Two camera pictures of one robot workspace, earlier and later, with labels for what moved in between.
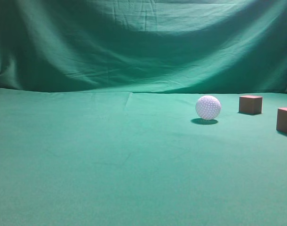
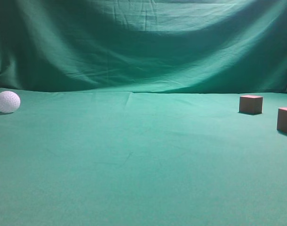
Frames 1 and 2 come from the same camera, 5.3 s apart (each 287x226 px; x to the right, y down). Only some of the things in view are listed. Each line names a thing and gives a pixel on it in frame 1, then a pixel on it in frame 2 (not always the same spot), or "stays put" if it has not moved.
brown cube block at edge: x=285 y=120 stays put
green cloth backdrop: x=94 y=120 stays put
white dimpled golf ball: x=208 y=107 → x=7 y=101
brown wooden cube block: x=251 y=104 stays put
